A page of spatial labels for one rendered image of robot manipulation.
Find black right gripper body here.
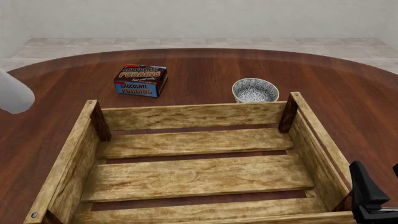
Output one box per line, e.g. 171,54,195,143
353,204,398,224

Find wooden slat tray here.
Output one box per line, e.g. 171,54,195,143
23,91,357,224

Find patterned blue-white bowl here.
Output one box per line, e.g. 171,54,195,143
231,77,280,104

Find chocolate pudding box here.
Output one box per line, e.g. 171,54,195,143
113,63,169,98

